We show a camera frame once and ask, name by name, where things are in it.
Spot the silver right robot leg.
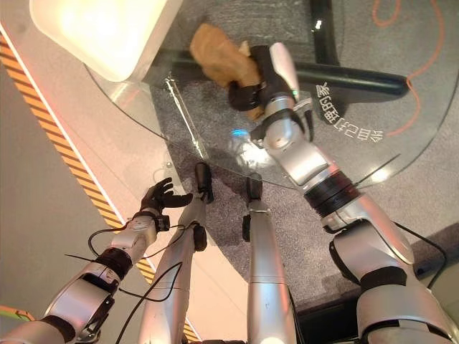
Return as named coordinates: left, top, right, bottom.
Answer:
left=242, top=173, right=298, bottom=344

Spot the grey carpet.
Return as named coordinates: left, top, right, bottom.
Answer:
left=146, top=0, right=459, bottom=310

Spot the round glass table top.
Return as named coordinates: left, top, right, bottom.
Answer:
left=82, top=0, right=459, bottom=190

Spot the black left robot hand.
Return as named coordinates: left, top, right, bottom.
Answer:
left=140, top=178, right=194, bottom=216

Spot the black table base frame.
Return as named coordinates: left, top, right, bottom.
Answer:
left=171, top=0, right=410, bottom=97

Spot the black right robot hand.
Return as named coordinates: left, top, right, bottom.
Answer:
left=228, top=42, right=301, bottom=113

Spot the white plastic basket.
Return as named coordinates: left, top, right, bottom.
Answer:
left=29, top=0, right=169, bottom=83

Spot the yellow black hazard tape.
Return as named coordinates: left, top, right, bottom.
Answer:
left=0, top=32, right=202, bottom=343

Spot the tan cleaning cloth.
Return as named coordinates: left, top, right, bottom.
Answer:
left=189, top=23, right=267, bottom=122

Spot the orange cable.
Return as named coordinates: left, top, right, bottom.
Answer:
left=371, top=0, right=447, bottom=138

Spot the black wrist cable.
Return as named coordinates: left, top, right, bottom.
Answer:
left=64, top=222, right=199, bottom=303

